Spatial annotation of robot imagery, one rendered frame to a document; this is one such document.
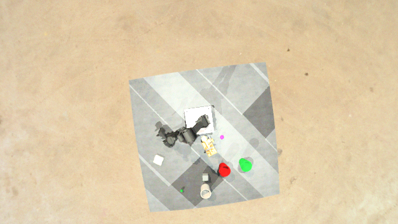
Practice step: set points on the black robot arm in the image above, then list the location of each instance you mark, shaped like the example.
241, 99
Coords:
187, 135

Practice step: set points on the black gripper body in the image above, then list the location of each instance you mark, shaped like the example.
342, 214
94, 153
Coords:
162, 132

